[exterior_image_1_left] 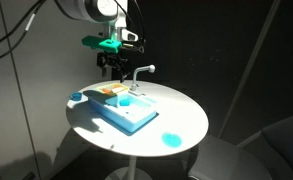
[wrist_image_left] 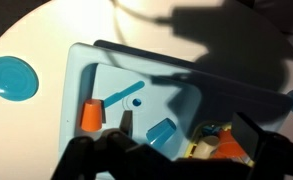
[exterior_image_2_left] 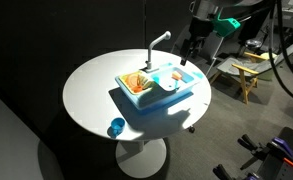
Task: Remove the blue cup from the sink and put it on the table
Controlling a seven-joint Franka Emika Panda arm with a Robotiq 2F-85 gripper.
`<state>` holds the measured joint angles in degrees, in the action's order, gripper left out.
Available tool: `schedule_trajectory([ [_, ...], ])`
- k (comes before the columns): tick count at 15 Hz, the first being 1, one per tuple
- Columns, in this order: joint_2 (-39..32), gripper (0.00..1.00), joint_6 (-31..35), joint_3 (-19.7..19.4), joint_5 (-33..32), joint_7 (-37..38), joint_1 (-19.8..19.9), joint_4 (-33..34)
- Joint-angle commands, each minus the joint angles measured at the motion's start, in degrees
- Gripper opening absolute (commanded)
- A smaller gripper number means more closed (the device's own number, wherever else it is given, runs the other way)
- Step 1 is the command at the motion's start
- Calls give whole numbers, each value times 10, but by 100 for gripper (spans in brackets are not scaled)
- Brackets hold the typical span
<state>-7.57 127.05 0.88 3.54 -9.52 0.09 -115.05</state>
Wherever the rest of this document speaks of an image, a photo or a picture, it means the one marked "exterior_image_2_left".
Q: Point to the green toy plate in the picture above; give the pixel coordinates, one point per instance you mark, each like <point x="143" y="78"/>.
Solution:
<point x="147" y="83"/>

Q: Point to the purple clamp orange tip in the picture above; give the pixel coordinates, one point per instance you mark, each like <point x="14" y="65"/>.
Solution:
<point x="284" y="150"/>

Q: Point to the black caster wheel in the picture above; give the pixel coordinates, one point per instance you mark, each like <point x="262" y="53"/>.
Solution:
<point x="192" y="129"/>

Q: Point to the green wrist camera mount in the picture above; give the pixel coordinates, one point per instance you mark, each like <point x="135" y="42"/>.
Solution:
<point x="226" y="26"/>

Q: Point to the white table pedestal base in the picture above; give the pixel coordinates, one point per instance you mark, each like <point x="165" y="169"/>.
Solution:
<point x="141" y="156"/>

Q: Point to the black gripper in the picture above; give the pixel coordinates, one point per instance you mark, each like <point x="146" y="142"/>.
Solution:
<point x="201" y="28"/>

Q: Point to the orange toy plate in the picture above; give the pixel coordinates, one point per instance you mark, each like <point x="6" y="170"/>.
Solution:
<point x="132" y="80"/>

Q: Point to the gray toy faucet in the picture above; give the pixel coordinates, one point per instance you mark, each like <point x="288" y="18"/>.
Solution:
<point x="151" y="55"/>

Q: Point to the cream toy plate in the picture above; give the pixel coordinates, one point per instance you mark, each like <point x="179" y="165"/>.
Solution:
<point x="140" y="80"/>

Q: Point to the light blue toy sink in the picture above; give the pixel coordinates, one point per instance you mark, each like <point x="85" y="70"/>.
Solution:
<point x="159" y="98"/>

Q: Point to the small blue toy cup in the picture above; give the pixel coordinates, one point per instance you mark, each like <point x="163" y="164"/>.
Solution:
<point x="156" y="79"/>

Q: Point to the wooden gray fabric lounge chair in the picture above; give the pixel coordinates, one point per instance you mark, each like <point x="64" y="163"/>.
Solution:
<point x="246" y="68"/>

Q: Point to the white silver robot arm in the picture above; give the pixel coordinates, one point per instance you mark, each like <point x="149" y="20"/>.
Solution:
<point x="202" y="6"/>

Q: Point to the small orange toy cup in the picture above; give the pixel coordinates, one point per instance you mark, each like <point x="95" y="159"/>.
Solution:
<point x="137" y="89"/>

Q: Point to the black perforated board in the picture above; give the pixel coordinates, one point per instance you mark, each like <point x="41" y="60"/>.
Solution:
<point x="286" y="171"/>

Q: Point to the silver round metal disc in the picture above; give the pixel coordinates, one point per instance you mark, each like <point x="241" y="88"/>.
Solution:
<point x="253" y="43"/>

